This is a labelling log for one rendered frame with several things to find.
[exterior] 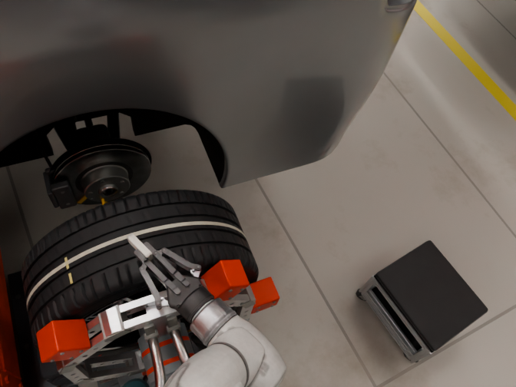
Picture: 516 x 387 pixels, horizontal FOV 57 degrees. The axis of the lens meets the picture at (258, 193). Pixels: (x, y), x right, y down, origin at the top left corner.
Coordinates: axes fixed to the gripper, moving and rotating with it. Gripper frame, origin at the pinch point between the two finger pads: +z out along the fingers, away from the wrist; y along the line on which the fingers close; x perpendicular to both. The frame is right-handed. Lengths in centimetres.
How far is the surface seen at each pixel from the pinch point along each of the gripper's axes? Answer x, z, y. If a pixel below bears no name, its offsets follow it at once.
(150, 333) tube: -23.9, -10.0, -8.7
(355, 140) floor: -130, 18, 163
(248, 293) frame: -29.0, -19.5, 17.9
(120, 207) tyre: -8.6, 15.2, 5.2
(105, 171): -34, 42, 16
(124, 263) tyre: -9.6, 3.4, -3.5
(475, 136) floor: -132, -34, 226
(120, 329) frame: -14.5, -6.7, -13.6
